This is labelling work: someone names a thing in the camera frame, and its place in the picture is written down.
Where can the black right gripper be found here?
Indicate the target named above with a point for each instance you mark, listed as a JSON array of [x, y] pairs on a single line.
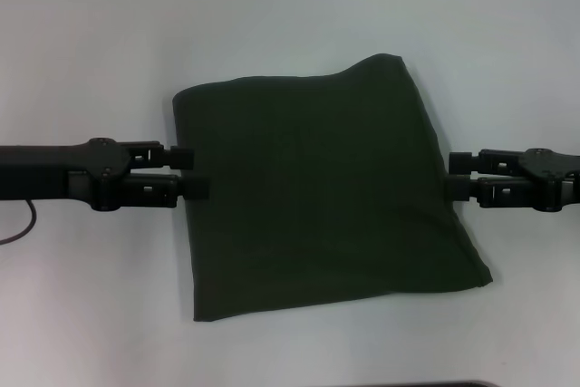
[[553, 169]]

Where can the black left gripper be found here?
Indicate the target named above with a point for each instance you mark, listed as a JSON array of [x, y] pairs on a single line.
[[45, 171]]

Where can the dark green FREE! t-shirt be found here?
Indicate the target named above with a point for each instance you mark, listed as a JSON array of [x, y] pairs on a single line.
[[317, 187]]

